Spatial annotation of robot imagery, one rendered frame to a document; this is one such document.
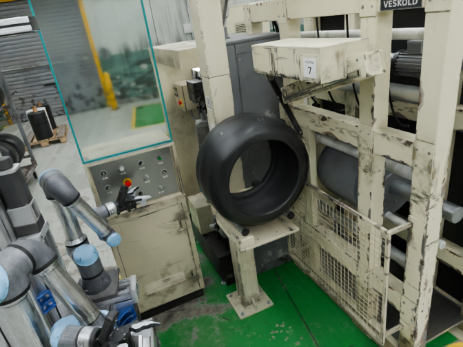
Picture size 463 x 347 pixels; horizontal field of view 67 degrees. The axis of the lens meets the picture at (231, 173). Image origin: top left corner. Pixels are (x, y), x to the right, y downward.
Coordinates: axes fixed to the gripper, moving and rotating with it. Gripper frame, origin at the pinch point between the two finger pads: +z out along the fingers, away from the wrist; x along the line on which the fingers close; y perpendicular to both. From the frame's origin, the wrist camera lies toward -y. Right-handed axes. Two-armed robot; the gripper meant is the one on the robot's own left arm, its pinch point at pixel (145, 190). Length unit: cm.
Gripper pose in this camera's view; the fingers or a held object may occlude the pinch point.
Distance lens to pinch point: 216.3
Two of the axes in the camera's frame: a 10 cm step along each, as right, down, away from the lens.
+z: 7.6, -3.6, 5.4
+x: 6.4, 3.6, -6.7
